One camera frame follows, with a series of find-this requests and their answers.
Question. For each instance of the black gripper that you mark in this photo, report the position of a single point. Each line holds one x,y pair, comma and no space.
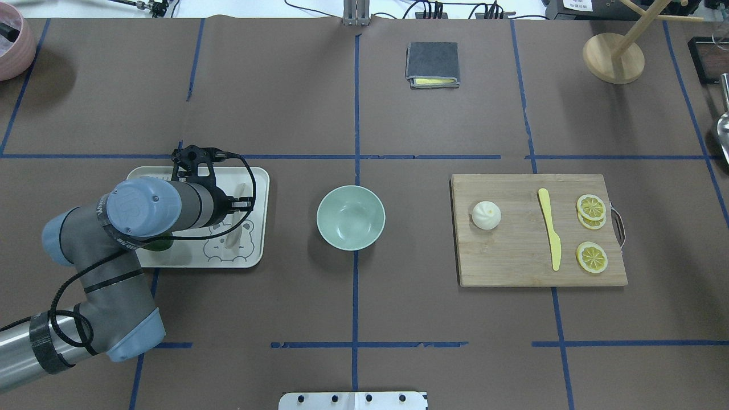
217,207

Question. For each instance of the white steamed bun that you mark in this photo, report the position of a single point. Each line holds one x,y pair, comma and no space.
486,215

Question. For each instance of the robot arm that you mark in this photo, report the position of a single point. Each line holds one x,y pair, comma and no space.
107,307

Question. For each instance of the mint green bowl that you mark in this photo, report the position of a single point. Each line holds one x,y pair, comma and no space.
351,217

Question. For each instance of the pink bowl with ice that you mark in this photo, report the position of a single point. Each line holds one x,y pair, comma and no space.
17,56

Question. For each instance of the green avocado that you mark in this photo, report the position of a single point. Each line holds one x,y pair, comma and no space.
158,243

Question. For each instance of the cream bear serving tray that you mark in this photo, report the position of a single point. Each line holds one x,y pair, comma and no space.
242,248

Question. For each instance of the grey yellow folded cloth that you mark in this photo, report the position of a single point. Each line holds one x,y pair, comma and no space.
432,65

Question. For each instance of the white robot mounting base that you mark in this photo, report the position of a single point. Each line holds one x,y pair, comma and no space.
355,400

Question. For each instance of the bamboo cutting board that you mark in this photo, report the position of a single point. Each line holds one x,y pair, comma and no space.
517,252

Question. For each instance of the yellow plastic knife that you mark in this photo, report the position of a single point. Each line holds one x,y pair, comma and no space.
555,242

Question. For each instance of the upper lemon slice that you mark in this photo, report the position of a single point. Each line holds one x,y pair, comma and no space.
591,207

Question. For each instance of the lower stacked lemon slice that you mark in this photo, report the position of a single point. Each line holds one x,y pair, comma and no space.
592,224

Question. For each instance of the separate lemon slice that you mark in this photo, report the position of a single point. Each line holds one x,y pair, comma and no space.
591,257

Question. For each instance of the wooden mug tree stand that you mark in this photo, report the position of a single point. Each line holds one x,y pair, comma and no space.
616,58

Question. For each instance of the black framed wooden tray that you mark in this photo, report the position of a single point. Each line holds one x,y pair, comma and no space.
710,58

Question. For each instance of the steel metal scoop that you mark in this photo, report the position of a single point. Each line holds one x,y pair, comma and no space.
722,124

